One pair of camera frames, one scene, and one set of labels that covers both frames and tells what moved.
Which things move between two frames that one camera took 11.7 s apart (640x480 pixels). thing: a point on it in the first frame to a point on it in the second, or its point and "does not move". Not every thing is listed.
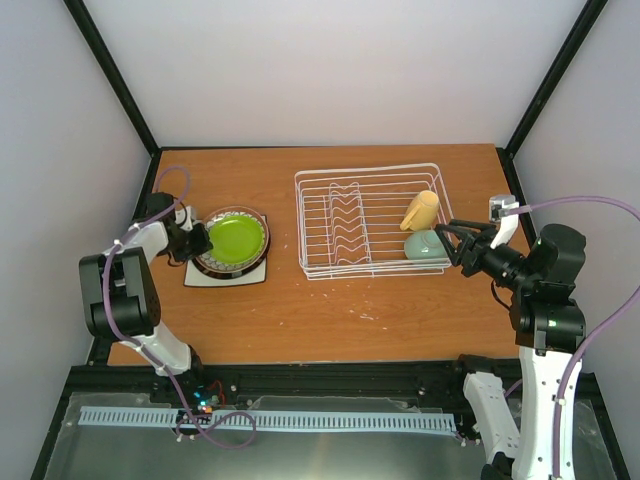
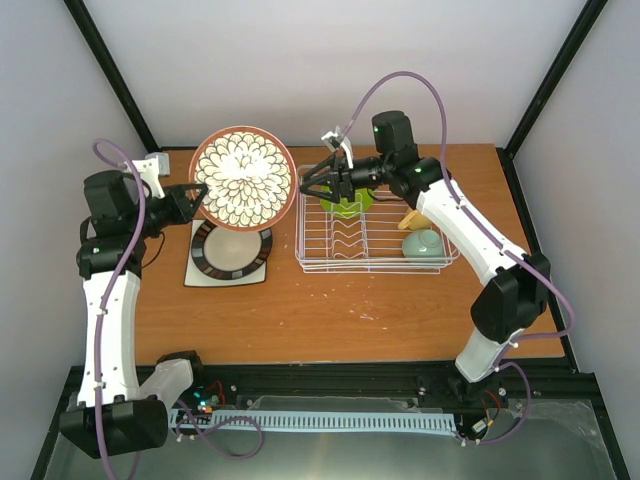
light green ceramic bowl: (424, 245) does not move
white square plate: (192, 277) does not move
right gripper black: (454, 224) to (342, 188)
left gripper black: (203, 244) to (183, 209)
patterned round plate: (213, 263) to (251, 178)
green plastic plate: (236, 239) to (361, 205)
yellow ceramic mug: (422, 212) does not move
